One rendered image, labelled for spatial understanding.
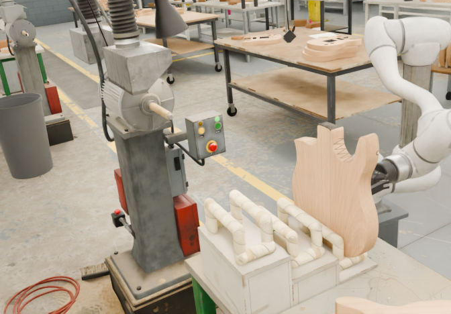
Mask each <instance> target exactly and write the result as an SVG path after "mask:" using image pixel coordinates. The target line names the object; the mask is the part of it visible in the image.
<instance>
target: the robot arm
mask: <svg viewBox="0 0 451 314"><path fill-rule="evenodd" d="M450 41H451V27H450V24H449V23H448V22H447V21H444V20H442V19H438V18H435V17H428V16H424V17H407V18H404V19H387V18H385V17H381V16H375V17H372V18H370V19H369V20H368V21H367V23H366V27H365V30H364V45H365V48H366V52H367V54H368V57H369V58H370V61H371V62H372V65H373V66H374V68H375V70H376V71H377V73H378V75H379V77H380V79H381V81H382V82H383V84H384V86H385V87H386V88H387V89H388V90H389V91H390V92H392V93H393V94H395V95H397V96H399V97H402V106H401V126H400V137H399V144H398V145H397V146H396V147H395V148H394V149H393V153H392V154H391V156H387V157H386V158H383V156H382V155H381V154H379V159H378V162H377V165H376V167H375V169H374V171H373V173H372V177H371V182H370V187H371V193H372V198H373V201H374V204H375V207H376V210H377V215H380V214H383V213H388V212H392V207H390V206H388V205H386V204H384V203H383V202H382V196H385V195H387V194H389V193H411V192H416V191H422V190H425V189H428V188H430V187H432V186H434V185H435V184H436V183H437V182H438V181H439V179H440V176H441V168H440V164H441V162H442V160H443V159H444V158H445V157H447V156H449V155H450V154H451V109H443V108H442V106H441V105H440V103H439V102H438V100H437V99H436V98H435V97H434V96H433V95H432V94H431V93H430V92H429V89H430V75H431V67H432V64H433V63H434V61H435V59H436V57H437V55H438V53H439V52H440V50H443V49H445V48H446V47H447V46H448V45H449V43H450ZM397 54H400V55H401V59H402V61H403V63H404V75H403V78H401V77H400V75H399V71H398V66H397Z"/></svg>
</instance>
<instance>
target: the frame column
mask: <svg viewBox="0 0 451 314"><path fill-rule="evenodd" d="M109 128H110V127H109ZM110 129H111V131H112V132H113V137H114V140H115V147H116V151H117V157H118V161H119V167H120V171H121V178H122V182H123V188H124V192H125V196H126V202H127V206H128V213H129V216H130V223H131V227H132V229H133V231H134V233H135V237H136V238H135V239H134V244H133V248H132V252H131V253H132V255H133V257H134V258H135V259H136V261H137V262H138V264H139V265H140V266H141V268H142V270H143V271H144V272H145V273H150V272H153V271H155V270H158V269H159V268H162V267H165V266H168V265H169V264H172V263H175V262H177V261H179V260H182V259H184V258H186V257H184V255H183V251H182V248H181V244H180V241H179V234H178V229H177V221H176V216H175V211H174V203H173V198H172V190H171V185H170V177H169V171H168V163H167V159H166V150H165V145H164V137H163V131H164V130H163V129H162V130H159V131H156V132H152V133H149V134H144V135H141V136H136V137H134V138H129V139H126V140H125V139H123V138H122V137H121V136H120V135H119V134H118V133H117V132H115V131H114V130H113V129H112V128H110Z"/></svg>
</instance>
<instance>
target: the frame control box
mask: <svg viewBox="0 0 451 314"><path fill-rule="evenodd" d="M215 116H219V118H220V119H219V121H218V122H215V120H214V118H215ZM198 121H202V122H203V125H202V126H201V127H202V128H204V132H203V133H202V134H200V133H199V129H200V128H201V127H199V126H198V125H197V123H198ZM217 123H220V124H221V127H220V128H219V129H216V128H215V125H216V124H217ZM185 124H186V130H187V139H188V145H189V151H188V150H187V149H186V148H184V147H183V146H182V145H181V144H180V143H178V142H177V143H174V144H176V145H177V146H178V147H180V148H181V149H182V150H183V151H184V152H185V153H186V154H187V155H188V156H190V157H191V158H192V159H193V160H194V161H195V162H196V163H197V164H198V165H200V166H204V165H205V158H208V157H211V156H215V155H217V154H221V153H224V152H226V144H225V137H224V130H223V117H222V114H220V113H218V112H216V111H214V110H211V111H206V112H204V113H199V114H196V115H192V116H188V117H185ZM174 144H171V145H170V147H169V149H173V148H174ZM211 144H216V145H217V150H216V151H214V152H212V151H211V150H210V149H209V147H210V145H211ZM199 160H201V161H202V163H201V162H200V161H199Z"/></svg>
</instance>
